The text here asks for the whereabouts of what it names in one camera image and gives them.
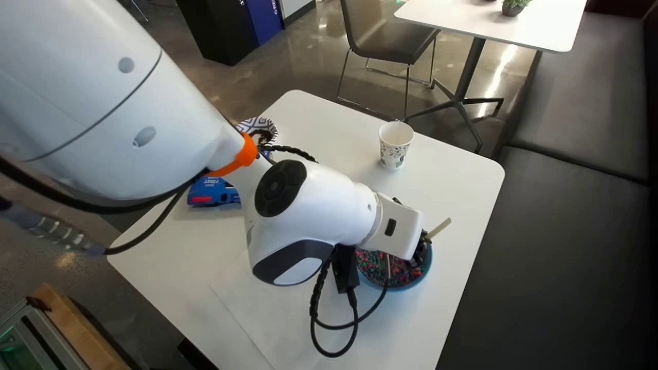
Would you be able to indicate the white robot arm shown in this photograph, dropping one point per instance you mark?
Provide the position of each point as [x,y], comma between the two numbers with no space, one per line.
[91,100]

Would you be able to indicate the far paper cup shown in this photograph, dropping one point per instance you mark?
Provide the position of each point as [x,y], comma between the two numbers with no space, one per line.
[396,141]

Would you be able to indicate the blue bowl of candies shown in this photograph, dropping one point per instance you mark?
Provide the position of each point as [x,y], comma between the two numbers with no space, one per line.
[392,272]

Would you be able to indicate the patterned paper plate far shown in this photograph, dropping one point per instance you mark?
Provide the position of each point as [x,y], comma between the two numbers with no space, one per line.
[257,125]

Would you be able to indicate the blue snack box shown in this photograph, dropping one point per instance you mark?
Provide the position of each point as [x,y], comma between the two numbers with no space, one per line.
[211,191]

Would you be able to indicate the grey metal chair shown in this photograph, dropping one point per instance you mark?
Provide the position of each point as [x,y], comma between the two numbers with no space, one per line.
[377,35]

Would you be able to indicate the dark blue cabinet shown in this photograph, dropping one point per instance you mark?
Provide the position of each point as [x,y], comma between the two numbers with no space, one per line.
[230,30]

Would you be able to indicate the black bench seat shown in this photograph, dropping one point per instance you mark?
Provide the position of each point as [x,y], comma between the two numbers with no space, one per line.
[566,278]

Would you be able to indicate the wooden shelf edge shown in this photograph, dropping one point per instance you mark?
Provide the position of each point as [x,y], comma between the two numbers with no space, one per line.
[76,329]

